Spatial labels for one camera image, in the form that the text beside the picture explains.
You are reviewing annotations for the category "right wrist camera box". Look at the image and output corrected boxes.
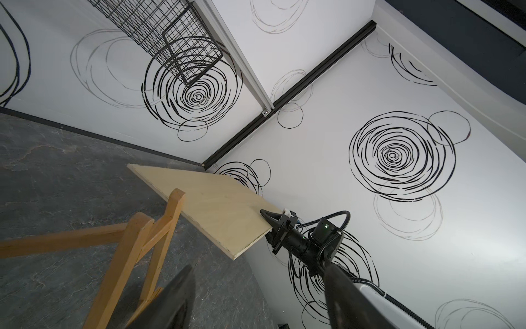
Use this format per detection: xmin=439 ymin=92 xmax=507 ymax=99
xmin=283 ymin=209 xmax=299 ymax=224

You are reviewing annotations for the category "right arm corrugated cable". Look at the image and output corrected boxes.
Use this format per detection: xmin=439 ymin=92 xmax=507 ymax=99
xmin=287 ymin=210 xmax=436 ymax=329

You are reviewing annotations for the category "light plywood canvas board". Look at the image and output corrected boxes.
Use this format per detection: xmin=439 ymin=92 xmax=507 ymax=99
xmin=127 ymin=164 xmax=279 ymax=260

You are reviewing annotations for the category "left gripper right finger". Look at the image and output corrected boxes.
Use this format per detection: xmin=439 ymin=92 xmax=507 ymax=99
xmin=324 ymin=265 xmax=394 ymax=329

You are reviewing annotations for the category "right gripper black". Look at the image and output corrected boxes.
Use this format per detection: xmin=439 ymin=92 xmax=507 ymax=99
xmin=260 ymin=209 xmax=312 ymax=263

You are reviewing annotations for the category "small wooden easel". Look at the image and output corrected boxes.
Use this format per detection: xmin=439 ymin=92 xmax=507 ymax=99
xmin=1 ymin=189 xmax=185 ymax=328

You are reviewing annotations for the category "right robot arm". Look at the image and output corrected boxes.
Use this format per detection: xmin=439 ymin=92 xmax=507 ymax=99
xmin=260 ymin=209 xmax=432 ymax=328

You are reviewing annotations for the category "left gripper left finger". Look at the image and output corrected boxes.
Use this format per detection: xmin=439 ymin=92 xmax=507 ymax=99
xmin=126 ymin=265 xmax=196 ymax=329

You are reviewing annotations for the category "black wire wall basket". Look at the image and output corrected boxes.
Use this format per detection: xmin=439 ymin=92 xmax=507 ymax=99
xmin=90 ymin=0 xmax=223 ymax=86

